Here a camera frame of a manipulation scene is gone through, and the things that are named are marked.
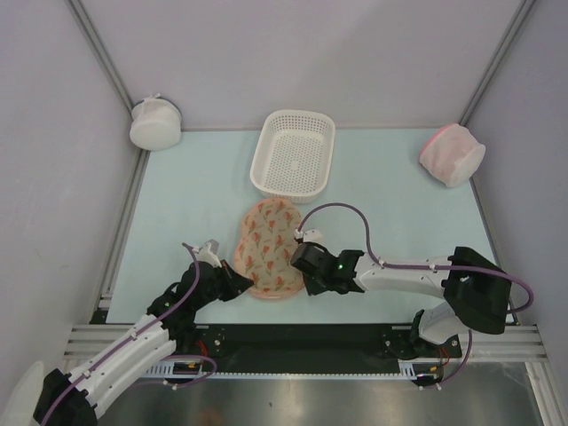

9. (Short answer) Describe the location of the white slotted cable duct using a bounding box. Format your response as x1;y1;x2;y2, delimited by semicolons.
142;357;442;381

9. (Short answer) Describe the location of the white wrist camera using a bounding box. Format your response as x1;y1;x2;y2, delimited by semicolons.
193;240;221;268
294;229;324;246

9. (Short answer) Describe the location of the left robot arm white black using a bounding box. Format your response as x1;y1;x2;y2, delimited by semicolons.
33;261;254;425

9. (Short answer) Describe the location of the aluminium front frame rail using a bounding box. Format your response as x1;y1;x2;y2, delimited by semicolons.
62;324;548;365

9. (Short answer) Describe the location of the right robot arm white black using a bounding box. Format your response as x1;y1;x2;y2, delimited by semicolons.
290;242;511;356

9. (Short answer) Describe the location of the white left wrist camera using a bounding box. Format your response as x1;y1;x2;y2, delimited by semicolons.
193;240;221;268

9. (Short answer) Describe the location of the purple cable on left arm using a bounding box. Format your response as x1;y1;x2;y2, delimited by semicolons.
42;241;218;426

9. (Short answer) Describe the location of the white perforated plastic basket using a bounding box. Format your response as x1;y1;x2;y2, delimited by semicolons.
249;109;335;204

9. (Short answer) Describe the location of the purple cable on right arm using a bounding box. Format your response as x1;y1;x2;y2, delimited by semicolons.
295;202;536;390

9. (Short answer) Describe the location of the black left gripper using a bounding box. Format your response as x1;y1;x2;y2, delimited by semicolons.
193;259;252;309

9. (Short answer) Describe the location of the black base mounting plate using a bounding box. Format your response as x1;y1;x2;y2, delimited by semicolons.
176;324;462;360

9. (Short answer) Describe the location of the floral mesh laundry bag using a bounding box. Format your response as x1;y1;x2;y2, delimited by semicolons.
233;198;304;300

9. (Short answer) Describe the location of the white round mesh laundry bag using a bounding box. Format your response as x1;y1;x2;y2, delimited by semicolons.
130;93;182;151

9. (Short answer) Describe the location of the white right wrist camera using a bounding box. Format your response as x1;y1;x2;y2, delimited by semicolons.
294;229;324;246

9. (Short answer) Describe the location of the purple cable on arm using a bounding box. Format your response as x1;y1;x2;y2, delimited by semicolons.
295;202;536;390
42;241;218;426

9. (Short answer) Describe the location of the pink round mesh laundry bag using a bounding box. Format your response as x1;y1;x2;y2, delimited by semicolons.
419;123;486;188

